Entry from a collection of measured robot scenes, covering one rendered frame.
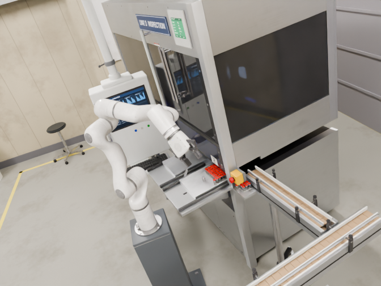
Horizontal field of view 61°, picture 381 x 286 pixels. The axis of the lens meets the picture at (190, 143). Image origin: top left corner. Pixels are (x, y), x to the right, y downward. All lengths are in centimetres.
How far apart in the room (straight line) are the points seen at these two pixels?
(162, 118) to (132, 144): 147
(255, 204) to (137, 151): 118
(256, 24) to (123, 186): 121
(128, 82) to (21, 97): 326
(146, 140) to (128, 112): 138
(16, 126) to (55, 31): 168
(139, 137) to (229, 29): 143
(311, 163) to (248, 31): 121
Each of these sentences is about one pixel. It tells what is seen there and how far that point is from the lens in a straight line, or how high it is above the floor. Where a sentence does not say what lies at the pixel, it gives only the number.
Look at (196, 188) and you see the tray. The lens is 235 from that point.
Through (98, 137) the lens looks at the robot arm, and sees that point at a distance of 181.
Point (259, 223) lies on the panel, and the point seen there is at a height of 42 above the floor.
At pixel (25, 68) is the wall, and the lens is 566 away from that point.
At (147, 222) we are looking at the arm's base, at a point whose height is 94.
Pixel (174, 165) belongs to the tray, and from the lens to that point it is 267.
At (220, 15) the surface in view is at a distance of 187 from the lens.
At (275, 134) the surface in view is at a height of 112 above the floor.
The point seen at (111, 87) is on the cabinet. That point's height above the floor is 154.
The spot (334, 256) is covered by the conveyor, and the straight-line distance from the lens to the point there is 180.
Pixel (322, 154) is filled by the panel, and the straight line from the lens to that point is 276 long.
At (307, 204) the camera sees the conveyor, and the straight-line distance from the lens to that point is 203.
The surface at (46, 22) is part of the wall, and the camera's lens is 548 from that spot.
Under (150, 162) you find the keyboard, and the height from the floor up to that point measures 83.
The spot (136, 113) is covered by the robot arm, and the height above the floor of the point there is 172.
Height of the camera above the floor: 232
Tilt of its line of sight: 30 degrees down
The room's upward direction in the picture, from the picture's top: 16 degrees counter-clockwise
